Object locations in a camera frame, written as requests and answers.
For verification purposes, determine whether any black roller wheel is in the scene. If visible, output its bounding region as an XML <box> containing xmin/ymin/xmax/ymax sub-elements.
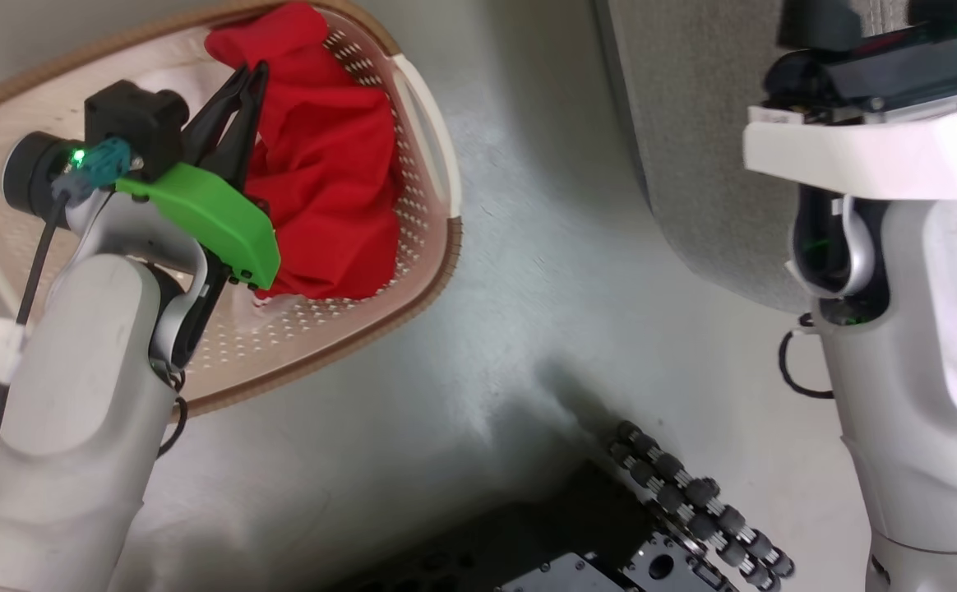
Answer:
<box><xmin>606</xmin><ymin>420</ymin><xmax>797</xmax><ymax>592</ymax></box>

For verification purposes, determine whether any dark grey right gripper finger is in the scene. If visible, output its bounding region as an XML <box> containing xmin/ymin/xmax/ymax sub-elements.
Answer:
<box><xmin>777</xmin><ymin>0</ymin><xmax>863</xmax><ymax>52</ymax></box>
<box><xmin>906</xmin><ymin>0</ymin><xmax>957</xmax><ymax>27</ymax></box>

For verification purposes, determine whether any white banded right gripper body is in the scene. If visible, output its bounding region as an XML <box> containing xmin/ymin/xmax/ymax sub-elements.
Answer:
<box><xmin>743</xmin><ymin>20</ymin><xmax>957</xmax><ymax>202</ymax></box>

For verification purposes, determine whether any thin black cable loop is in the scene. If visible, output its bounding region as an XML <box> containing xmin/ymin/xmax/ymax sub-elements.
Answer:
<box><xmin>154</xmin><ymin>366</ymin><xmax>191</xmax><ymax>460</ymax></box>
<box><xmin>778</xmin><ymin>312</ymin><xmax>838</xmax><ymax>401</ymax></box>

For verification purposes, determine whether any red cloth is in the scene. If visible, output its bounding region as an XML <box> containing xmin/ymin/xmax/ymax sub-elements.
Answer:
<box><xmin>203</xmin><ymin>2</ymin><xmax>404</xmax><ymax>313</ymax></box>

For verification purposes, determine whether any black cable with teal plug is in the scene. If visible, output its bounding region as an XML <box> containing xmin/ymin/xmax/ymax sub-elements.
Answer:
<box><xmin>0</xmin><ymin>136</ymin><xmax>134</xmax><ymax>512</ymax></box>

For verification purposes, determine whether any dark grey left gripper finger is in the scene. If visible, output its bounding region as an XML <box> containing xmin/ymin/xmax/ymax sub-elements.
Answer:
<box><xmin>214</xmin><ymin>62</ymin><xmax>270</xmax><ymax>193</ymax></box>
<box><xmin>184</xmin><ymin>65</ymin><xmax>252</xmax><ymax>163</ymax></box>

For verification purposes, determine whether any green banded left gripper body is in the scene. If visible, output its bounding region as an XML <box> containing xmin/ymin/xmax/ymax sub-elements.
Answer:
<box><xmin>115</xmin><ymin>162</ymin><xmax>281</xmax><ymax>289</ymax></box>

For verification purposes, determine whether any cream perforated laundry basket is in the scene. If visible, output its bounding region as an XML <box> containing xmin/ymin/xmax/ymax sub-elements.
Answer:
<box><xmin>0</xmin><ymin>0</ymin><xmax>464</xmax><ymax>417</ymax></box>

